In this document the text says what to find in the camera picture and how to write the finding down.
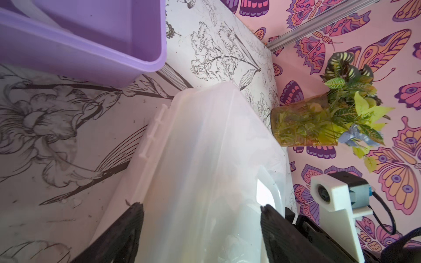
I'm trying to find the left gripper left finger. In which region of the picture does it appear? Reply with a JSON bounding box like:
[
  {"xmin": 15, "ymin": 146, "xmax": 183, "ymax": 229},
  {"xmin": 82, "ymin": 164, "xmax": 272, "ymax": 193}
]
[{"xmin": 72, "ymin": 202, "xmax": 144, "ymax": 263}]

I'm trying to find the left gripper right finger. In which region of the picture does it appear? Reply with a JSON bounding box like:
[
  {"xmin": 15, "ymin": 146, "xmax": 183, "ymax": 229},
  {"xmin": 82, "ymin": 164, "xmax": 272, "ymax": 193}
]
[{"xmin": 260, "ymin": 204, "xmax": 331, "ymax": 263}]

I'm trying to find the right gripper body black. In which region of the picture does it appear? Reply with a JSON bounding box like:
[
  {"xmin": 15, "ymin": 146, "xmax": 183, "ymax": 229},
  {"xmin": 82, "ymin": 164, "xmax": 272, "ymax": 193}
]
[{"xmin": 285, "ymin": 208, "xmax": 357, "ymax": 263}]

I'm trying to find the white toolbox clear lid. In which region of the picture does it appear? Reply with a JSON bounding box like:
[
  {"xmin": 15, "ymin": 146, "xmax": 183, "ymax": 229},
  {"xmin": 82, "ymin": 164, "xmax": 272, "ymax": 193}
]
[{"xmin": 94, "ymin": 82, "xmax": 288, "ymax": 263}]

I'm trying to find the purple toolbox clear lid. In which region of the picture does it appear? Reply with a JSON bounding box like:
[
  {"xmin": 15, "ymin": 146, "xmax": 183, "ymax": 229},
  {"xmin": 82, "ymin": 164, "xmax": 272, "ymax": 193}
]
[{"xmin": 1, "ymin": 1, "xmax": 167, "ymax": 88}]

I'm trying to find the potted green plant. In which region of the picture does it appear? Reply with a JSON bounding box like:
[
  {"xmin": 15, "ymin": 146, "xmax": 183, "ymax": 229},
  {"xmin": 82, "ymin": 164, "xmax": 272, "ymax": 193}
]
[{"xmin": 270, "ymin": 52, "xmax": 392, "ymax": 172}]

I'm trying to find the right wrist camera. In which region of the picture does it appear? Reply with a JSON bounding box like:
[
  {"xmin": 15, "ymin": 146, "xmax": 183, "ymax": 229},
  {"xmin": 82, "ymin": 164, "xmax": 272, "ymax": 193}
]
[{"xmin": 310, "ymin": 172, "xmax": 373, "ymax": 263}]

